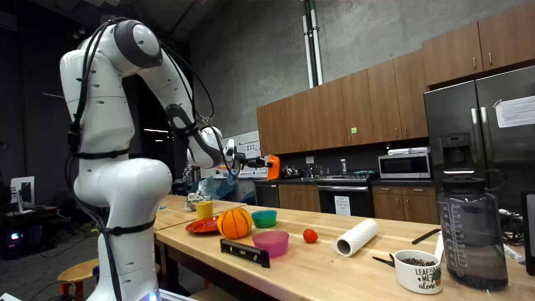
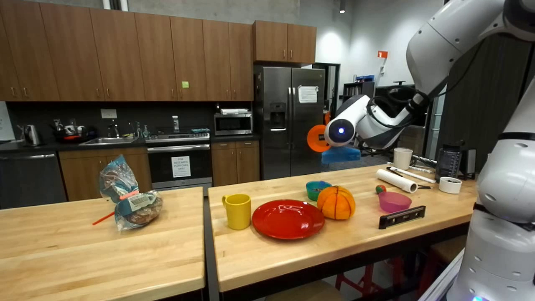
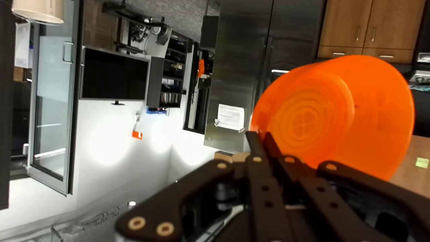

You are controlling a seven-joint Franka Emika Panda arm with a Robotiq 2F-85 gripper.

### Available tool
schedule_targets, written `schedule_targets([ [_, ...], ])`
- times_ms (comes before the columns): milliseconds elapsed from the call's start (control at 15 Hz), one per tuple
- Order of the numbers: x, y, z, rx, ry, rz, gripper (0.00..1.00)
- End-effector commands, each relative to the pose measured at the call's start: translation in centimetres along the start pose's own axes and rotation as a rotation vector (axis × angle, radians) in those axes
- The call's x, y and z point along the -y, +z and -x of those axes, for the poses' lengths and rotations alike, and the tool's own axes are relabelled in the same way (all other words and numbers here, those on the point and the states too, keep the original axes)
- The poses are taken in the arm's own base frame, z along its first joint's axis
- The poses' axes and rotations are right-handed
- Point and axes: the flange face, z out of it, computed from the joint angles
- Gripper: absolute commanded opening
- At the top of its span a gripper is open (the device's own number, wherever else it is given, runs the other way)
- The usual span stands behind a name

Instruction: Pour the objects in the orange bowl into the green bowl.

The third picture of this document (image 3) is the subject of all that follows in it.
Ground stainless steel fridge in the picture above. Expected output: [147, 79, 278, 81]
[202, 0, 326, 155]

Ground white paper notice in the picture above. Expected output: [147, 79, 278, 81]
[214, 102, 247, 132]

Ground glass panel door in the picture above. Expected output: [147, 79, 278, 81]
[25, 22, 77, 198]

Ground dark bookshelf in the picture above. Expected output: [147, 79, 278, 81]
[146, 31, 194, 110]

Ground green sticky note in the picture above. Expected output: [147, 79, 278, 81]
[413, 156, 430, 169]

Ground black wall screen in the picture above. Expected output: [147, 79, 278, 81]
[79, 44, 151, 102]

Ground long brown upper cabinets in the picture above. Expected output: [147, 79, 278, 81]
[388, 133, 430, 199]

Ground orange plastic bowl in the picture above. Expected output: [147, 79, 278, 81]
[248, 54, 416, 181]

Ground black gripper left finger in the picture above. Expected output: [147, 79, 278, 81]
[114, 130, 294, 242]

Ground brown base cabinet with drawers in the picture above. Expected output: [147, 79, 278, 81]
[315, 0, 427, 65]

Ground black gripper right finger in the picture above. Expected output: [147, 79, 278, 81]
[261, 132, 430, 242]

